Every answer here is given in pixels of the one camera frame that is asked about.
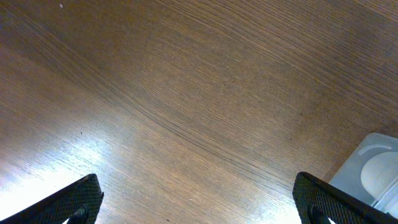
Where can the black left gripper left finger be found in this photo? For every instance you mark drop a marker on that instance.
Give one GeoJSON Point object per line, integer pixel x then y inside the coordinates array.
{"type": "Point", "coordinates": [78, 202]}

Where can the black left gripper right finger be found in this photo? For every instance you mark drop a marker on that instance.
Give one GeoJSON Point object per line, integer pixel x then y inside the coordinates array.
{"type": "Point", "coordinates": [319, 202]}

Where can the clear plastic storage container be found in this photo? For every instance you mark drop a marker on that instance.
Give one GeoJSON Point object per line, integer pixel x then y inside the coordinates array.
{"type": "Point", "coordinates": [348, 177]}

